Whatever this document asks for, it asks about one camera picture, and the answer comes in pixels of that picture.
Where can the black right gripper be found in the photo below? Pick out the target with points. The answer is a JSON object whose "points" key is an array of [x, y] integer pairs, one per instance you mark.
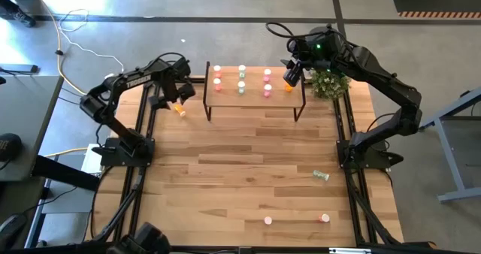
{"points": [[300, 55]]}

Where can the red pill bottle white cap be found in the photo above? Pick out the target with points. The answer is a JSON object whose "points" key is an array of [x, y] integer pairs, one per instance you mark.
{"points": [[324, 218], [217, 71], [217, 84]]}

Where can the pink pill bottle white cap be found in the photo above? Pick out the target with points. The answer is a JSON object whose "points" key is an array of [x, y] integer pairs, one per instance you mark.
{"points": [[267, 74], [267, 89], [268, 220]]}

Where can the blue-gray table frame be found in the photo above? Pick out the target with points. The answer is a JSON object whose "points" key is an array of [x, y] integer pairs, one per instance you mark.
{"points": [[451, 152]]}

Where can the black desk beam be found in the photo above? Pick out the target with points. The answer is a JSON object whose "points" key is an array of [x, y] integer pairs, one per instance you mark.
{"points": [[64, 173]]}

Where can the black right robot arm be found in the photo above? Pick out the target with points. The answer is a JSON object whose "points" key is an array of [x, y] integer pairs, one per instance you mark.
{"points": [[379, 77]]}

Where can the small green potted plant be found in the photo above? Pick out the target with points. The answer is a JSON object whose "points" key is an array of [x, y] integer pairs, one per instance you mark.
{"points": [[330, 88]]}

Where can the black flat device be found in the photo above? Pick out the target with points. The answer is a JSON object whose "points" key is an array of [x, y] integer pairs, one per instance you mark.
{"points": [[19, 69]]}

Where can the black metal rig frame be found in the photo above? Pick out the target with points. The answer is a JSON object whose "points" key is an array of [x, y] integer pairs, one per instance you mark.
{"points": [[150, 89]]}

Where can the black round object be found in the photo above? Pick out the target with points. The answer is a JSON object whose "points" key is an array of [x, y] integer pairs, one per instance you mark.
{"points": [[9, 147]]}

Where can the orange pill bottle white cap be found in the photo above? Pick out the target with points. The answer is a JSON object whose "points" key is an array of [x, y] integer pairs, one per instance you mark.
{"points": [[179, 110], [288, 89]]}

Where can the black bulky object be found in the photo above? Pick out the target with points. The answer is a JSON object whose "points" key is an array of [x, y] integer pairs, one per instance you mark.
{"points": [[144, 239]]}

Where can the wooden shelf with black frame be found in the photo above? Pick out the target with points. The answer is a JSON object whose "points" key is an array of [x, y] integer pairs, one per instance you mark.
{"points": [[255, 100]]}

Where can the person's shoe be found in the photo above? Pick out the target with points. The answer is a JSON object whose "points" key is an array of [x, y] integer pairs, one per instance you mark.
{"points": [[19, 16]]}

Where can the blue-gray metal leg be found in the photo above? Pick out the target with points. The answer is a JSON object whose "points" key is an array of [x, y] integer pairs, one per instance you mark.
{"points": [[35, 224]]}

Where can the black rounded object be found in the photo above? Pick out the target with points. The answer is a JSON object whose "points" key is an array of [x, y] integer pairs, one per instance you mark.
{"points": [[9, 227]]}

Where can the gray desk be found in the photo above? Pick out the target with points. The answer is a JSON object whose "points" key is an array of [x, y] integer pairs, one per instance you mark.
{"points": [[30, 115]]}

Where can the teal pill bottle white cap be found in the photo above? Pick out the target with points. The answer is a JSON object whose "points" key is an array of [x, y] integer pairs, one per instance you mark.
{"points": [[241, 87], [321, 175], [241, 71]]}

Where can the silver metal bar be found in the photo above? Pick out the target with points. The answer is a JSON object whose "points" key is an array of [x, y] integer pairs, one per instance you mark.
{"points": [[349, 251]]}

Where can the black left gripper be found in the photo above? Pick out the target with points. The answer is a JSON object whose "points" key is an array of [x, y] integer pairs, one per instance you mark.
{"points": [[171, 86]]}

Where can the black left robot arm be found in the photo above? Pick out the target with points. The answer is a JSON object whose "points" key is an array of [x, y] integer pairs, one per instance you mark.
{"points": [[124, 83]]}

